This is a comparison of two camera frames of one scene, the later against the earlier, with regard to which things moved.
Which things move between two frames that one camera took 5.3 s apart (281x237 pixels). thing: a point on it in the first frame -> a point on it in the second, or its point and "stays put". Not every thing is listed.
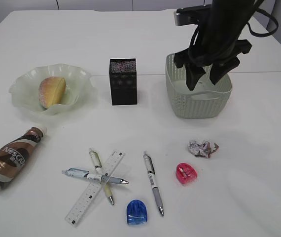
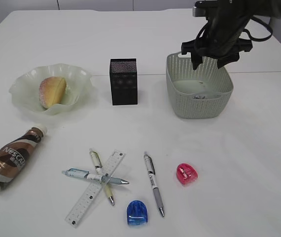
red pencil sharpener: [186, 174] stays put
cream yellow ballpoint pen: [98, 165] stays put
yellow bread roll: [52, 90] stays put
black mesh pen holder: [123, 81] stays put
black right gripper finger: [193, 74] -> [196, 60]
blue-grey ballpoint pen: [85, 174] stays put
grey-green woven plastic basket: [205, 100] stays put
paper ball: [205, 149] -> [198, 97]
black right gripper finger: [219, 69] -> [223, 61]
